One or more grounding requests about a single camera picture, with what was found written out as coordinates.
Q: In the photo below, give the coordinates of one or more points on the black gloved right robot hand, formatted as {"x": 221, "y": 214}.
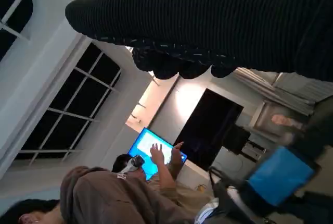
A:
{"x": 208, "y": 18}

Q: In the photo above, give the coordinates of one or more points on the large black screen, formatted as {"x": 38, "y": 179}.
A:
{"x": 208, "y": 125}

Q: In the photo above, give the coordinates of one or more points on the grey curtain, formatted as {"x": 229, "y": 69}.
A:
{"x": 291, "y": 91}

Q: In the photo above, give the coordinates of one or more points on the black box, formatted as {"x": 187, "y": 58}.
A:
{"x": 235, "y": 139}

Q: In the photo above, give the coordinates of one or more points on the pale pink object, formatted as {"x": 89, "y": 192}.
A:
{"x": 279, "y": 119}

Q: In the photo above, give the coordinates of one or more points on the blue lit monitor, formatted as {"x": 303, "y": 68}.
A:
{"x": 144, "y": 140}

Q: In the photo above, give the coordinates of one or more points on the grey shelf cart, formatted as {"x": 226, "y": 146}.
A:
{"x": 253, "y": 151}

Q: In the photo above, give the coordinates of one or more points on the vr headset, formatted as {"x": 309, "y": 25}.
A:
{"x": 134, "y": 162}

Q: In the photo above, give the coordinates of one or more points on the person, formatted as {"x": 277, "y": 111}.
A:
{"x": 166, "y": 177}
{"x": 112, "y": 198}

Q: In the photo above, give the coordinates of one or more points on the large paned window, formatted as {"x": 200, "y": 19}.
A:
{"x": 65, "y": 99}

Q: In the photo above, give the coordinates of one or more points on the small paned window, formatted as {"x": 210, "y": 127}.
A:
{"x": 15, "y": 13}

